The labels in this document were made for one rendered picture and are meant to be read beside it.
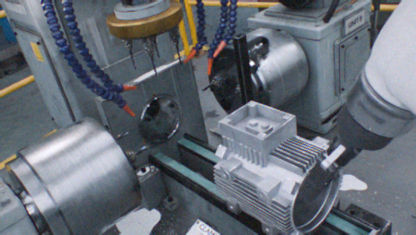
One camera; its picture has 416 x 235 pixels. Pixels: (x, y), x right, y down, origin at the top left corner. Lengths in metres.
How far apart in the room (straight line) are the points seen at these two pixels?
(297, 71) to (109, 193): 0.63
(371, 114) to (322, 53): 0.75
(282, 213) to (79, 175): 0.40
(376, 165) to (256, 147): 0.54
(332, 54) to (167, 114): 0.53
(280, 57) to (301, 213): 0.46
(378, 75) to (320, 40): 0.75
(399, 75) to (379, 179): 0.77
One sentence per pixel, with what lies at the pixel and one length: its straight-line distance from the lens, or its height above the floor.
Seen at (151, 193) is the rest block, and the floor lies 0.85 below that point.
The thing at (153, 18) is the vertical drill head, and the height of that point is 1.33.
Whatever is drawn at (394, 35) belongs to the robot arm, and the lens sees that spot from 0.46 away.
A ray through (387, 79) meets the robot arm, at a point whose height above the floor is 1.36.
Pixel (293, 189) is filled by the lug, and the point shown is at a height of 1.08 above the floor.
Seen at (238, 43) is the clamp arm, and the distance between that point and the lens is 0.96.
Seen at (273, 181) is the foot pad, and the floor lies 1.07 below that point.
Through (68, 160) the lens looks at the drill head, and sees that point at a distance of 0.86.
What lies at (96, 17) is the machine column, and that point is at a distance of 1.15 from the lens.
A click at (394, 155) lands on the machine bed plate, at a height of 0.80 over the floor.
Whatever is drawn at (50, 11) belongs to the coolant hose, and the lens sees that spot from 0.88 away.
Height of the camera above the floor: 1.57
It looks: 30 degrees down
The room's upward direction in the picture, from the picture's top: 12 degrees counter-clockwise
